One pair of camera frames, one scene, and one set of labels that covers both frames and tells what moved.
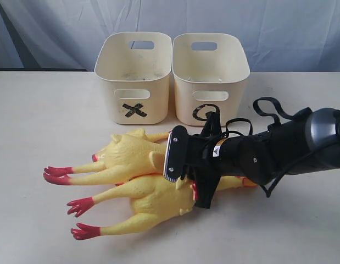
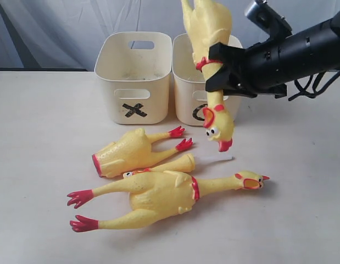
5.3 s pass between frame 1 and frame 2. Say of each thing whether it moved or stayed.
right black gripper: moved
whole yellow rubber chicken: moved
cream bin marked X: stayed
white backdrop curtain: stayed
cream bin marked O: stayed
